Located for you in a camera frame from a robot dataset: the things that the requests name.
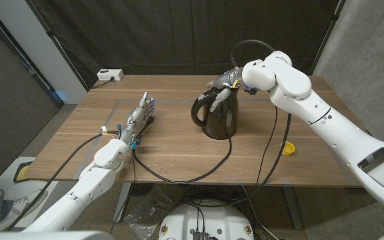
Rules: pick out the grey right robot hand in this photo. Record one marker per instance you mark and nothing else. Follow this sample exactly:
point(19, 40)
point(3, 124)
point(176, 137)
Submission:
point(227, 80)

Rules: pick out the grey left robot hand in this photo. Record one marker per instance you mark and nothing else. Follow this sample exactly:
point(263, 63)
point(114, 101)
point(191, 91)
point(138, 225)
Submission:
point(137, 120)

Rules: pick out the black electric kettle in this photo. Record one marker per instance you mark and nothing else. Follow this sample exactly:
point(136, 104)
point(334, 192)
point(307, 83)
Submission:
point(223, 121)

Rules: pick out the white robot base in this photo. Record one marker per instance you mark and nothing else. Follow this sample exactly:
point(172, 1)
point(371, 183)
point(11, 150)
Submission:
point(208, 220)

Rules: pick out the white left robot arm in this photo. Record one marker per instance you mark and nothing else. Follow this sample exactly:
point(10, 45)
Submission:
point(85, 186)

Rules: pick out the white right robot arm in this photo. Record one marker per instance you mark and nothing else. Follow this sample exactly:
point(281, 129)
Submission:
point(328, 123)

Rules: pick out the white power strip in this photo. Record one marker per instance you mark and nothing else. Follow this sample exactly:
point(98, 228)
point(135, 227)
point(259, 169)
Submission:
point(110, 74)

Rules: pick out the black backdrop curtain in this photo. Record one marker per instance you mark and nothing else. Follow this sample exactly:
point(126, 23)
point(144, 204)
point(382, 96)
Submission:
point(145, 36)

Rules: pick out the grey table leg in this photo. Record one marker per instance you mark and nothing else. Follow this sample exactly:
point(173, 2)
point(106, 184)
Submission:
point(122, 203)
point(292, 208)

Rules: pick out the clear plastic bag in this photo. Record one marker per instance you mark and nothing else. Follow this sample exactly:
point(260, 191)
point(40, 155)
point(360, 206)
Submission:
point(150, 208)

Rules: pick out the yellow plastic cap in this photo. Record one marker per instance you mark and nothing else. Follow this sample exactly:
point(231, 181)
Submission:
point(287, 148)

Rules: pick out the white platform with yellow pad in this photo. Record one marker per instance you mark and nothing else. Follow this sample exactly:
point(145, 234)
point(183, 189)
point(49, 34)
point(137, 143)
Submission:
point(12, 183)

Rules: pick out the white sneaker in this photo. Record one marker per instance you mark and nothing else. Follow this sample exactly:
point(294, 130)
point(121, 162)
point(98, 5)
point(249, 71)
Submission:
point(18, 205)

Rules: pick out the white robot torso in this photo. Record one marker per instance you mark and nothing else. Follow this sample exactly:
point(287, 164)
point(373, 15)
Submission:
point(45, 236)

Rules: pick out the black backdrop frame pole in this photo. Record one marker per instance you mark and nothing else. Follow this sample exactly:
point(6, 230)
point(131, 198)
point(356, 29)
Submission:
point(327, 38)
point(57, 46)

